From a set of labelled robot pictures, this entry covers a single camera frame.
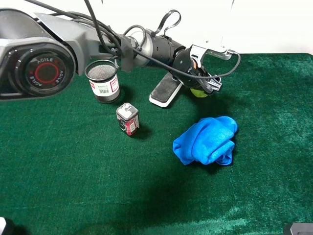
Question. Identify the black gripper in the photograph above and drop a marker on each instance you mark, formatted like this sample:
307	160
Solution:
184	63

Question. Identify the green mango fruit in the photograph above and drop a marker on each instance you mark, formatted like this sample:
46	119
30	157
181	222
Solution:
199	93

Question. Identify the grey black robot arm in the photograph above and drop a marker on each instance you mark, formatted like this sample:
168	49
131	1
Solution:
40	56

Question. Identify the black white board eraser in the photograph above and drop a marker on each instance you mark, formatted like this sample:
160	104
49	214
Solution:
165	91

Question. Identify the crumpled blue cloth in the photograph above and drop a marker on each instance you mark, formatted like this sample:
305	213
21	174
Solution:
207	141

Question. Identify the small red black box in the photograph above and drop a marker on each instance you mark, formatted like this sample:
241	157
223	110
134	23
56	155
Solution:
128	118

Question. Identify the black mesh pen cup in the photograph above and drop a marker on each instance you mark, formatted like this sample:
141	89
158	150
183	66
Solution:
102	76

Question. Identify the green felt table mat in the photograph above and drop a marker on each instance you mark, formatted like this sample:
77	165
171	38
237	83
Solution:
67	168

